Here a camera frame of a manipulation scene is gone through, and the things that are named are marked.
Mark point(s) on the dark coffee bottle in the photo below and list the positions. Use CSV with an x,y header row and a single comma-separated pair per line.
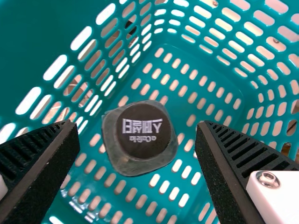
x,y
140,130

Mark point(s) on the teal shopping basket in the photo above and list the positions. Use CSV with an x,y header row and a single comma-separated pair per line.
x,y
35,28

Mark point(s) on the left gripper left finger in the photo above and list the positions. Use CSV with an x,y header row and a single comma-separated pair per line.
x,y
35,168

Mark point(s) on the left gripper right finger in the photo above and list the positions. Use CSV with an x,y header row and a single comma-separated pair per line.
x,y
233,168

